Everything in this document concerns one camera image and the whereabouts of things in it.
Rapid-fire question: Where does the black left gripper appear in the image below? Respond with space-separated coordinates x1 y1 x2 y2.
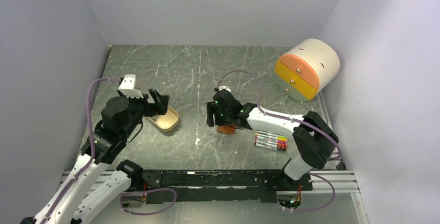
118 87 169 138

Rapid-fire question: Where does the brown leather card holder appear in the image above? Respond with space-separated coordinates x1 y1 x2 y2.
216 124 236 135

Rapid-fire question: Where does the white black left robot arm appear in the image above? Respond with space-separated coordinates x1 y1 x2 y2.
22 89 170 223

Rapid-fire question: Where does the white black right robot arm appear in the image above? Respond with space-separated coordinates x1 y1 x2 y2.
206 89 339 190

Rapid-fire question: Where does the beige oval tray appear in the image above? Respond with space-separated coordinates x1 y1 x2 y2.
146 106 180 132

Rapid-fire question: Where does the pack of coloured markers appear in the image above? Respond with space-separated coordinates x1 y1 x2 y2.
254 131 287 152

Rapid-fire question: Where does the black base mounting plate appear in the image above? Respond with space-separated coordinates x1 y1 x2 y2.
128 169 313 204

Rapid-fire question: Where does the round pastel drawer cabinet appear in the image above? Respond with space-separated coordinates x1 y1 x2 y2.
274 38 340 102

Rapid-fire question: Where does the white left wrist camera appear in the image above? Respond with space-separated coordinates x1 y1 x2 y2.
118 74 144 99

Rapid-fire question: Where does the aluminium frame rail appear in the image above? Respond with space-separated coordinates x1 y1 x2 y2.
58 92 362 224

